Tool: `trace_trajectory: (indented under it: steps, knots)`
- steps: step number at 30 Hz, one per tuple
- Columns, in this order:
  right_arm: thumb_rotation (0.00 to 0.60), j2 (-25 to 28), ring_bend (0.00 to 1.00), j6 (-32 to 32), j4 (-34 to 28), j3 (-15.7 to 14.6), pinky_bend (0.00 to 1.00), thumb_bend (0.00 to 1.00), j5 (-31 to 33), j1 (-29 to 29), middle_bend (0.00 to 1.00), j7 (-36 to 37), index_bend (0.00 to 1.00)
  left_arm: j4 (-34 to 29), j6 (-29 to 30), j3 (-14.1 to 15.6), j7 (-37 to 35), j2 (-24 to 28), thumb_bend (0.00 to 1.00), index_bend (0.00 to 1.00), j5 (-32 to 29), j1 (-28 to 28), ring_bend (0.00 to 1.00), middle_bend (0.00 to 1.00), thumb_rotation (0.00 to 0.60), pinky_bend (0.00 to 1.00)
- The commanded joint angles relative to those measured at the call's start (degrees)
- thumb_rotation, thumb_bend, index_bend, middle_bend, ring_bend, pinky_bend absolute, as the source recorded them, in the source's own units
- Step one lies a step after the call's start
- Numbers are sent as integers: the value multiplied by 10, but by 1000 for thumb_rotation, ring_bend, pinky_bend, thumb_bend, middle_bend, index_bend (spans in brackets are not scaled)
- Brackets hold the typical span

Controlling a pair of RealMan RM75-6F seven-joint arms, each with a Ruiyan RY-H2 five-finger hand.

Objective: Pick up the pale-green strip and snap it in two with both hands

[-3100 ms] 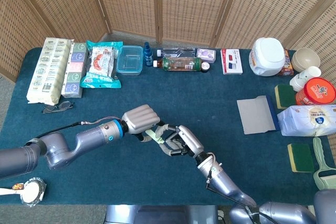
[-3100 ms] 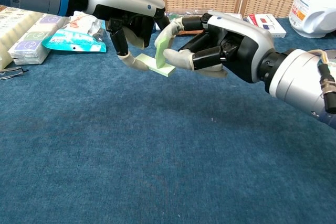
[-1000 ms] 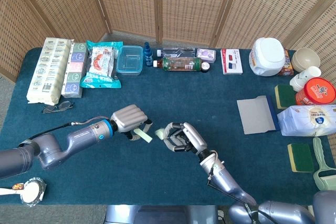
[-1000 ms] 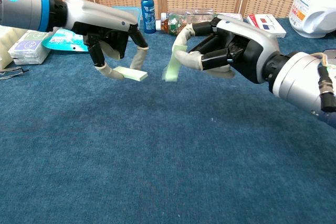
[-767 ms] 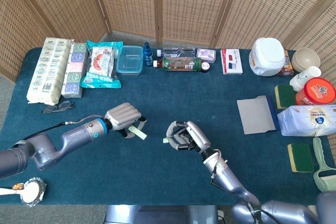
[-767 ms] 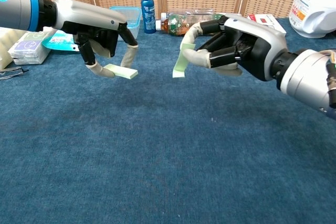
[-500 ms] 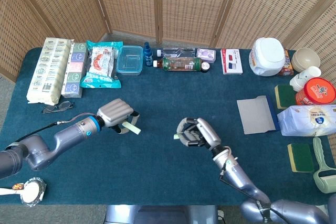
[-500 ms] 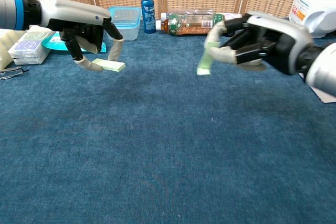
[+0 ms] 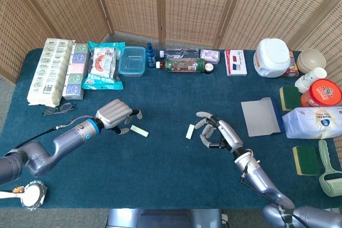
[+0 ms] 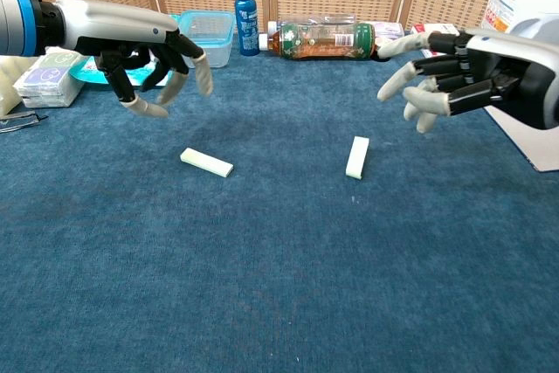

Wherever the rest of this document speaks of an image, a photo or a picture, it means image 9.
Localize cream tissue pack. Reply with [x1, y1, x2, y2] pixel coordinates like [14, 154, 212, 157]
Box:
[26, 37, 76, 107]

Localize black eyeglasses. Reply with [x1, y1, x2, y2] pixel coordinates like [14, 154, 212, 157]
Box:
[42, 102, 77, 116]

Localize pastel tissue packet bundle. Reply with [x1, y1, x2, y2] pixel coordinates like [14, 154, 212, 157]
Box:
[61, 42, 90, 100]

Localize white box red blue print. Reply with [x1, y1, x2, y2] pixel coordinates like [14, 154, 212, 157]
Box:
[224, 49, 248, 76]

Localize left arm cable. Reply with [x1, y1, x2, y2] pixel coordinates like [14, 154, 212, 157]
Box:
[10, 115, 96, 151]

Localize orange printed box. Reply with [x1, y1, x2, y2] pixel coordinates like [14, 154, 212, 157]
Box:
[283, 49, 300, 78]

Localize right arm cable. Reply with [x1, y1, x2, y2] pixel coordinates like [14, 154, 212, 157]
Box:
[239, 165, 308, 228]

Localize white paper towel bag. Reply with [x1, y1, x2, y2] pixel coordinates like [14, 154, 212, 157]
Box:
[282, 106, 342, 140]

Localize beige bowl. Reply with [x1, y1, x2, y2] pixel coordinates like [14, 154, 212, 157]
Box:
[296, 48, 327, 74]

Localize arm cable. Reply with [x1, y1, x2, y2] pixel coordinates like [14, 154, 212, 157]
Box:
[10, 115, 96, 151]
[239, 165, 308, 228]

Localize green yellow sponge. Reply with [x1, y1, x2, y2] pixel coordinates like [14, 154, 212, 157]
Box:
[279, 85, 302, 112]
[292, 145, 321, 176]

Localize blue spray bottle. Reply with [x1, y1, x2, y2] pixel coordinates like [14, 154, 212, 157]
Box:
[145, 42, 157, 68]

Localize light green block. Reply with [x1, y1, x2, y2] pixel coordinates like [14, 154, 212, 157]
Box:
[130, 125, 150, 137]

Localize foil cup white filling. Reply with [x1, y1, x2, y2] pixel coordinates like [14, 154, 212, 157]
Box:
[20, 180, 48, 207]

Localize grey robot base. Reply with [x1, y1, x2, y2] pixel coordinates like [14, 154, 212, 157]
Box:
[106, 208, 223, 228]

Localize blue felt table cover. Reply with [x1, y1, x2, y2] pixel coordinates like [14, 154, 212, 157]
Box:
[0, 48, 342, 209]

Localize tea bottle green label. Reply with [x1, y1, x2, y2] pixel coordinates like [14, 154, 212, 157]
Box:
[156, 57, 206, 73]

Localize white detergent jug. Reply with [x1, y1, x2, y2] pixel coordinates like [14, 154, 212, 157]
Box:
[253, 38, 291, 78]

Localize teal snack bag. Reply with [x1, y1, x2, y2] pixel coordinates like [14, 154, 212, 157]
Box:
[81, 41, 126, 90]

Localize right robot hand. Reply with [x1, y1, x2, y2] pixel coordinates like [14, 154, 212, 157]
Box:
[194, 111, 244, 152]

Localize purple plastic box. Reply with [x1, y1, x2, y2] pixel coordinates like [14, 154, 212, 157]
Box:
[199, 49, 221, 65]

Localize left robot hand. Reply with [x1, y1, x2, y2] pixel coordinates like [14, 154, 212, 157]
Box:
[95, 98, 143, 135]

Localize wicker folding screen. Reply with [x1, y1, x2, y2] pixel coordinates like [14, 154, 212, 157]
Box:
[0, 0, 342, 164]

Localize pale green lint roller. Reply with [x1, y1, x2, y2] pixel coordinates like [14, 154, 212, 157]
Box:
[317, 139, 342, 198]

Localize clear container blue rim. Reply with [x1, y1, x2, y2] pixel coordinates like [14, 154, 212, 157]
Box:
[118, 46, 146, 77]

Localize red lid canister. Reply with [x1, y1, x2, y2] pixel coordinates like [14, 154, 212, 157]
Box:
[300, 78, 342, 108]

